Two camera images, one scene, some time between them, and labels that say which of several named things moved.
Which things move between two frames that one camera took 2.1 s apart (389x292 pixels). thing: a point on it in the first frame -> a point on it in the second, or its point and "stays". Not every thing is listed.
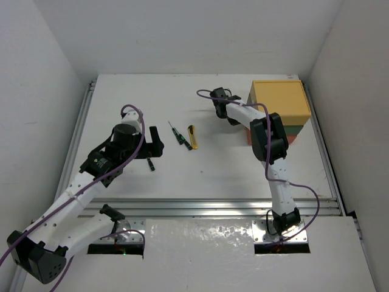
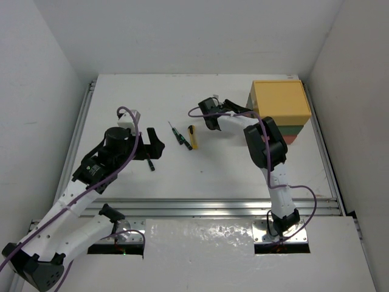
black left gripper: x=151 y=147 stays
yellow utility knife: x=191 y=132 stays
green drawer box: x=287 y=129 stays
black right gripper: x=233 y=121 -> x=227 y=104
